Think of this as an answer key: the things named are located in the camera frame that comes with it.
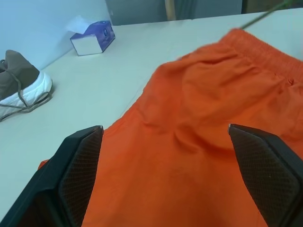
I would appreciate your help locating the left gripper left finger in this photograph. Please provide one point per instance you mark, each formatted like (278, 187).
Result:
(59, 175)

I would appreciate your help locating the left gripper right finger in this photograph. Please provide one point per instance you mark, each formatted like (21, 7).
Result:
(272, 175)

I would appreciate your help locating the purple and white tissue box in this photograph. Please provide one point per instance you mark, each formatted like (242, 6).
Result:
(94, 40)

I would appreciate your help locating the orange fabric shorts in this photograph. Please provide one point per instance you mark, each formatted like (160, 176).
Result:
(189, 132)

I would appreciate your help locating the taupe sneaker with white sole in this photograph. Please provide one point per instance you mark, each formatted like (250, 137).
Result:
(26, 87)

